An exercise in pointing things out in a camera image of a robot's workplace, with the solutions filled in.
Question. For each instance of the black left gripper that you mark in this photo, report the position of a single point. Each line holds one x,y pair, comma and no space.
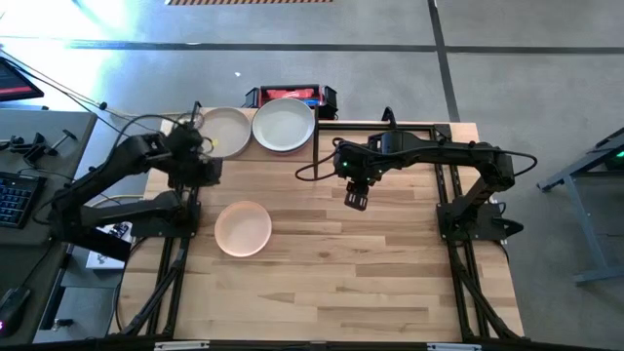
195,168

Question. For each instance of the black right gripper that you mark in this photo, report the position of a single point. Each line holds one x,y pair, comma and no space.
361,163

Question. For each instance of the beige pink plate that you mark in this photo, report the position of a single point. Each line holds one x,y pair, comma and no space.
229,129

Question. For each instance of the off-white plate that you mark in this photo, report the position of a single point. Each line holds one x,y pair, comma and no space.
283,124

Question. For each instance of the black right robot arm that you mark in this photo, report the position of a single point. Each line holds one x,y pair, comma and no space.
458,153

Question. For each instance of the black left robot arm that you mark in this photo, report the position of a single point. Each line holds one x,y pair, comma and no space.
112,212

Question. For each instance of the pale pink plate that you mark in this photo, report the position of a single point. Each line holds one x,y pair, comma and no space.
243,229

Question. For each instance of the red black toolbox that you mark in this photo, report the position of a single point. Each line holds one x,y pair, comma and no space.
287,92

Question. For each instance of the white box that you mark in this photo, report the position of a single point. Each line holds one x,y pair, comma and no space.
105,256

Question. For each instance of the black desk clamp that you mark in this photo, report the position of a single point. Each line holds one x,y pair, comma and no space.
34,148

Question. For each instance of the black backlit keyboard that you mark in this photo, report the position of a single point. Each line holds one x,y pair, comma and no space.
17,200

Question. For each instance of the grey desk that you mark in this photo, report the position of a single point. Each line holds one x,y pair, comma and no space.
29,253

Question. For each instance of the dark desk monitor screen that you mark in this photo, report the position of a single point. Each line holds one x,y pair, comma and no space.
14,80

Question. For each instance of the grey metal stand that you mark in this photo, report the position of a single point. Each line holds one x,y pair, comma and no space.
580,214

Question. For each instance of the black computer mouse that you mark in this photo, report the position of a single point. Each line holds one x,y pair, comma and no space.
12,312

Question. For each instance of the silver aluminium bracket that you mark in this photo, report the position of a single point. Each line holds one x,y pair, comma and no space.
181,345
453,347

